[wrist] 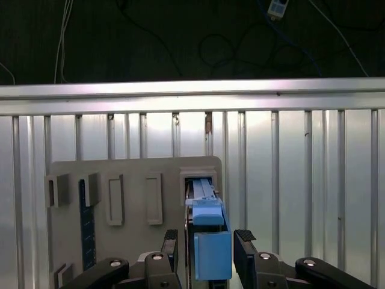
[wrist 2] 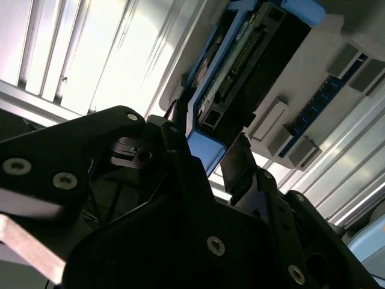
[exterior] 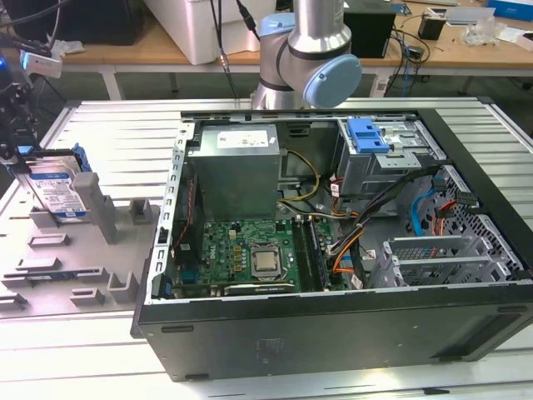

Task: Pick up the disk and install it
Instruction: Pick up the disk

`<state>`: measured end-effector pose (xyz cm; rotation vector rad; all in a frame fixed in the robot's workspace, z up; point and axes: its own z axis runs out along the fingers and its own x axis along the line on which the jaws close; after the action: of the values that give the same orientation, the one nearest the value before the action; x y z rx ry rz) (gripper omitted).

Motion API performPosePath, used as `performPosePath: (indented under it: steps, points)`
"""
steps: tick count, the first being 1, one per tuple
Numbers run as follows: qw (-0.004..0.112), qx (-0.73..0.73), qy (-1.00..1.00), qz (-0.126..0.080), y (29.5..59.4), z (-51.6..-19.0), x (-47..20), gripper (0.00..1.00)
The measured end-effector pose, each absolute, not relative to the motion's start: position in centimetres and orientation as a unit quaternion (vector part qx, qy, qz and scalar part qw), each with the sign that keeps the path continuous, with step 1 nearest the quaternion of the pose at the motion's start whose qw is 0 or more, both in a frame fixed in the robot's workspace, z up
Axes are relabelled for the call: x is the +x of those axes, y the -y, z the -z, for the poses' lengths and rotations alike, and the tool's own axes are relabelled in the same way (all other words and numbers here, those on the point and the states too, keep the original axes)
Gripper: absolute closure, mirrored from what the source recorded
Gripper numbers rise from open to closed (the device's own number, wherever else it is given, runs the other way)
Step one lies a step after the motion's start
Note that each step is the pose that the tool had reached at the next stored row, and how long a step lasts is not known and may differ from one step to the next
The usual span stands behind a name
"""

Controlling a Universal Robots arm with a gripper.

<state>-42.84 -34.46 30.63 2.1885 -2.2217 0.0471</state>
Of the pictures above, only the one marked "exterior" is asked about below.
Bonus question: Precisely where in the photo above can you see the orange red yellow power wire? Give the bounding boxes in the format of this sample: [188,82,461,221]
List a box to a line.
[432,198,460,235]

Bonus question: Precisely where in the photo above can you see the silver CPU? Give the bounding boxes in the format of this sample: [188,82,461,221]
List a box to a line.
[254,251,281,272]

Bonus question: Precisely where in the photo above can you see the silver disk bay cage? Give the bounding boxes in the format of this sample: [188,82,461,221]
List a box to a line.
[366,234,521,289]

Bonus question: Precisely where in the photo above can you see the black case fan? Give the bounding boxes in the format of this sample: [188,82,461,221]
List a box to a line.
[171,172,206,270]

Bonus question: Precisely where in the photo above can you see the grey power supply unit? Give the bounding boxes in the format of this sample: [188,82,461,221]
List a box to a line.
[195,124,280,220]

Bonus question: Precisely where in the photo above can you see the yellow wire pair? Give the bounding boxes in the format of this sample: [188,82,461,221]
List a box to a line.
[277,150,321,204]

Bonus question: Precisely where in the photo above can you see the small black cube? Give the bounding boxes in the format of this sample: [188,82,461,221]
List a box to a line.
[418,12,446,41]

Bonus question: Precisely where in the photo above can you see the black open PC case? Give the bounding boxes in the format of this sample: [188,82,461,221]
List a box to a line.
[130,96,533,383]

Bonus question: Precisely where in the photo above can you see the wooden desk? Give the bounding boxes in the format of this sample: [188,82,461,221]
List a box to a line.
[0,0,533,78]

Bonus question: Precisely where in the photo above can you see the black cable bundle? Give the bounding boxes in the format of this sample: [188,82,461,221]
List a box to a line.
[328,164,442,288]

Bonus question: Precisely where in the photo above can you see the black box on desk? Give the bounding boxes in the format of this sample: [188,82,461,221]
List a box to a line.
[343,2,396,59]

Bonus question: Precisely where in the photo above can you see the blue data wire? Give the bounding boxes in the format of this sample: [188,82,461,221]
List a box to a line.
[410,182,438,237]

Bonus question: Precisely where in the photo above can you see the blue cardboard box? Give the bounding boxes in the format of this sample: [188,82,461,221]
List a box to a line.
[486,0,533,22]

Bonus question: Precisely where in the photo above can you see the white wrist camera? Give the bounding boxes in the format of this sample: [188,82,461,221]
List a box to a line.
[19,48,63,79]

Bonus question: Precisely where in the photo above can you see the hard disk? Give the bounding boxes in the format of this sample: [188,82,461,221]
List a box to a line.
[15,142,93,221]

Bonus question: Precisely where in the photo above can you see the CPU socket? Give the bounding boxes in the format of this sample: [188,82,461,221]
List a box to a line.
[248,245,288,281]

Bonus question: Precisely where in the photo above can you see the clear plastic bags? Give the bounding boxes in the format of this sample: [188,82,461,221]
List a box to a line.
[461,16,509,47]

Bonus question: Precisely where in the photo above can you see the grey parts rack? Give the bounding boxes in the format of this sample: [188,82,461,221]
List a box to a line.
[0,172,162,323]

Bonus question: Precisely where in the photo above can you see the green motherboard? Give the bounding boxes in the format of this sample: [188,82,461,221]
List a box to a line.
[174,218,346,293]

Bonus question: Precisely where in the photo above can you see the white plastic box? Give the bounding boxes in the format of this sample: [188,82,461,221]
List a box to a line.
[143,0,292,66]

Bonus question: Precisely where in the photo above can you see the drive cage with blue latch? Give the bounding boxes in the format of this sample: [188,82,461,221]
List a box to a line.
[335,117,447,202]

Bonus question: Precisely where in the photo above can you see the blue RAM stick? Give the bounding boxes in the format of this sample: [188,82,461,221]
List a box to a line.
[310,218,332,288]

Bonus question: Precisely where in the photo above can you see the RAM stick in rack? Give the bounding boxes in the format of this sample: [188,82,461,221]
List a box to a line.
[24,272,80,281]

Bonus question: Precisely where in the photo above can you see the crumpled white paper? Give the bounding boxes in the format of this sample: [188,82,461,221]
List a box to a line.
[49,39,87,55]

